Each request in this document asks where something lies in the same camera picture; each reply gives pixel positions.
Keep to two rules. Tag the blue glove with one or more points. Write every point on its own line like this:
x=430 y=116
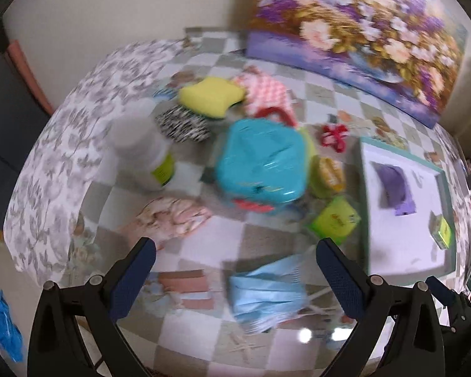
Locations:
x=2 y=322

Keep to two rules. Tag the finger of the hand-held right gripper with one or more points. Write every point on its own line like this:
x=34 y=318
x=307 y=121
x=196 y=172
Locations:
x=441 y=294

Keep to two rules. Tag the yellow round tin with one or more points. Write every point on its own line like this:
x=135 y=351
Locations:
x=329 y=171

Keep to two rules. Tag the pink floral scrunchie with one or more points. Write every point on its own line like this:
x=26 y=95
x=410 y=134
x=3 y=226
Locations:
x=172 y=212

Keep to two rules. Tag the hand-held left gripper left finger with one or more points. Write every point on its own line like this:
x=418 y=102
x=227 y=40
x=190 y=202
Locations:
x=131 y=279

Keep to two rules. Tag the leopard print scrunchie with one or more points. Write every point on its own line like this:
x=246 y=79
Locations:
x=184 y=123

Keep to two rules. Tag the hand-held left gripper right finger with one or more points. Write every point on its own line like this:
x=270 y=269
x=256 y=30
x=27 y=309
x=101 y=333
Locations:
x=341 y=279

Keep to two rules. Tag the pink white fuzzy socks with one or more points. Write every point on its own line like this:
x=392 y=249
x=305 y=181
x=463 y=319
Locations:
x=267 y=90

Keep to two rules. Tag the teal toy case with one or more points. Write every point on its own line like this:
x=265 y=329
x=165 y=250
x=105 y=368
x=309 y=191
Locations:
x=259 y=157

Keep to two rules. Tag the grey floral tablecloth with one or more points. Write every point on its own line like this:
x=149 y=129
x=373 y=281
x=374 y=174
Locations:
x=62 y=145

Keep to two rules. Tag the small green box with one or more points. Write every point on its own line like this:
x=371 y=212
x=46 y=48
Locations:
x=441 y=231

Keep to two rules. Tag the purple cloth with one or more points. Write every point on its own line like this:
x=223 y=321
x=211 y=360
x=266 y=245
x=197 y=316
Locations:
x=394 y=184

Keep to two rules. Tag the white tray teal rim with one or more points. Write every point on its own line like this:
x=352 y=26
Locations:
x=400 y=235

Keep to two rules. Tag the yellow sponge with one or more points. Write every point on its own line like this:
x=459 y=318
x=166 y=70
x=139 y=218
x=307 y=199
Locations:
x=210 y=96

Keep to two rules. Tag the blue face mask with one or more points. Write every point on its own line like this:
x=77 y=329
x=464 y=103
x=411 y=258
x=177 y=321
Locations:
x=267 y=290

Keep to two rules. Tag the flower painting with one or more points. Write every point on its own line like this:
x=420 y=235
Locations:
x=357 y=27

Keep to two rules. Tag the white bottle green label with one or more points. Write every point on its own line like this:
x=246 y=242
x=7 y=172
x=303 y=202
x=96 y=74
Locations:
x=137 y=137

